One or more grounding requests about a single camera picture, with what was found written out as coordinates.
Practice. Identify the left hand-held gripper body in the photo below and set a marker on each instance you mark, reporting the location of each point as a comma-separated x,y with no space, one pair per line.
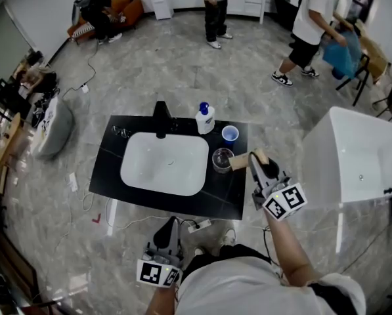
149,272

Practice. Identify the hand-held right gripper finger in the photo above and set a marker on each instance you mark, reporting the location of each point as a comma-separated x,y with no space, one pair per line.
258,174
270,169

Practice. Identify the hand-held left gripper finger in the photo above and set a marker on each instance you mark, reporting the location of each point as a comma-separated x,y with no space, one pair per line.
164,235
175,238

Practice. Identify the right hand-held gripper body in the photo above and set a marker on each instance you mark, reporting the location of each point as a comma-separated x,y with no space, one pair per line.
286,200

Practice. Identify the clear glass cup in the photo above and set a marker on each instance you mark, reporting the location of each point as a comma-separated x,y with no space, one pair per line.
220,162

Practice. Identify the person's left forearm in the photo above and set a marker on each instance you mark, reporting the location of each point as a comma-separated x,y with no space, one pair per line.
161,302

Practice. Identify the person's right forearm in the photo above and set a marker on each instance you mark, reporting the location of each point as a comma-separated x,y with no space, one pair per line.
289,248

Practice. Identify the blue plastic cup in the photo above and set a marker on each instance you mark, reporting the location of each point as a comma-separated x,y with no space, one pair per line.
230,136

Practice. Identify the white power strip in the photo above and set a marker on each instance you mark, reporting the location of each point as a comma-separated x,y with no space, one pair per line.
73,181
84,88
199,226

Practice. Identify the person's left shoe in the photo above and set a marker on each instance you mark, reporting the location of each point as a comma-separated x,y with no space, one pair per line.
199,251

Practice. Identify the person's shoe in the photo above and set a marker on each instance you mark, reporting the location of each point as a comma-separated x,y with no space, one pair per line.
228,237
199,251

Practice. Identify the black top vanity cabinet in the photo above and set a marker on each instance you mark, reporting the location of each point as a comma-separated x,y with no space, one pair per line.
222,192

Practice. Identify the person's right shoe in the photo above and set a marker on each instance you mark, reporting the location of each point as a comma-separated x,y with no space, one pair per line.
228,237

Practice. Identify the person's black trousers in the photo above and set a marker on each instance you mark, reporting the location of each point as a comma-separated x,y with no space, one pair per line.
235,251

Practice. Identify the white sink basin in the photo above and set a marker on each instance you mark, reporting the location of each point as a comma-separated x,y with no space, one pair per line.
164,166

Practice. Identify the white pump soap bottle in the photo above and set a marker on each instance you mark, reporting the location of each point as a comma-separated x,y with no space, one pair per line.
205,121

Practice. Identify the white bathtub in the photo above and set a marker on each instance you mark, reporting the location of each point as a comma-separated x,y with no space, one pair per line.
356,156

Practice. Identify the person's white shirt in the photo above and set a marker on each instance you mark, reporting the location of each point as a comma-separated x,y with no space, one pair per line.
248,290

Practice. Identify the black sink faucet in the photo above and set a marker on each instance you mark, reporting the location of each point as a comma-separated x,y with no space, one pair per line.
160,120

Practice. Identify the clear eyeglasses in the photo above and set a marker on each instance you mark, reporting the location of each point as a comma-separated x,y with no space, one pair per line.
121,131

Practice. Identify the black stool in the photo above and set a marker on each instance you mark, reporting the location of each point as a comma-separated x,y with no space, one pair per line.
361,74

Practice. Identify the blue plastic bag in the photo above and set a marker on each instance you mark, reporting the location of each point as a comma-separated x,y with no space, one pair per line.
341,56

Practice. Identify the grey printed beanbag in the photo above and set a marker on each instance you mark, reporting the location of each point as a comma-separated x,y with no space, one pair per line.
52,130

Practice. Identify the cardboard box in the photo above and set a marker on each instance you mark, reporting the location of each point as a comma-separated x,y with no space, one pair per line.
374,51

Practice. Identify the dark bathtub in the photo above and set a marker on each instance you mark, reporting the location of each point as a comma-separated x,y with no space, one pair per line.
286,8

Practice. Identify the wooden table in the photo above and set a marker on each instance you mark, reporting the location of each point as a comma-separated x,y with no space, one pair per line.
8,146

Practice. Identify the white water dispenser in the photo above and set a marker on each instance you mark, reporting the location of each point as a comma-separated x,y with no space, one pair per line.
162,2

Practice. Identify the orange sofa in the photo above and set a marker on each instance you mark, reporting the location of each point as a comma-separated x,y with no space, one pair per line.
130,10

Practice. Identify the grey backpack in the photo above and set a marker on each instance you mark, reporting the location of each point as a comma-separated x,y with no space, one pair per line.
82,2

